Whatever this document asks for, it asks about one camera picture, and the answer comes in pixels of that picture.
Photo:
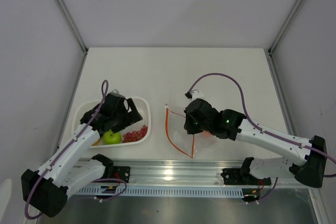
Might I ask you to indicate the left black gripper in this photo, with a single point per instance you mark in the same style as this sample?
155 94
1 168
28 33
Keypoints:
130 117

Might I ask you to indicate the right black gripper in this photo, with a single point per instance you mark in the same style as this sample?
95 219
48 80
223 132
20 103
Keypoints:
190 129

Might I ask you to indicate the green apple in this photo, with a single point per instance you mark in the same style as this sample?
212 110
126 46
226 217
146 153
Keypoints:
111 137

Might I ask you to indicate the red grape bunch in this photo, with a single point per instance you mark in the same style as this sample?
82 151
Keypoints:
135 136

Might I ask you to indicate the clear zip top bag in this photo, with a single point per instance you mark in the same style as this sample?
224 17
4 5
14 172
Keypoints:
187 145

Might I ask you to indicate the orange peach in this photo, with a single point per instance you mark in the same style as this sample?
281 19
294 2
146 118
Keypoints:
206 134

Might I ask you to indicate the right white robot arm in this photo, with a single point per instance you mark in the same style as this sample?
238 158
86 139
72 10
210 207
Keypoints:
300 158

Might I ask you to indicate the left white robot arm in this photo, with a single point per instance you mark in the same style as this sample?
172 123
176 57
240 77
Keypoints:
49 187

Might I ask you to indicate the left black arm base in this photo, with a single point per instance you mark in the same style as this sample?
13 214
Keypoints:
122 172

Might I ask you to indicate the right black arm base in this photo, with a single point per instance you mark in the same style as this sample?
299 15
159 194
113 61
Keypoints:
238 176

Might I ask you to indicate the white perforated plastic basket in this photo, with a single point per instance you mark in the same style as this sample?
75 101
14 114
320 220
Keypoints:
142 107

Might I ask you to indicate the yellow fruit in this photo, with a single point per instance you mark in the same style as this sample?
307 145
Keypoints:
96 142

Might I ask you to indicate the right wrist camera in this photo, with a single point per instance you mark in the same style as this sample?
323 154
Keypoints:
194 94

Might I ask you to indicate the aluminium mounting rail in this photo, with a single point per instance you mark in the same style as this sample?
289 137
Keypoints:
142 173

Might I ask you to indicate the white slotted cable duct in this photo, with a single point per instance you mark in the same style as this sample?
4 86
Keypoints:
161 191

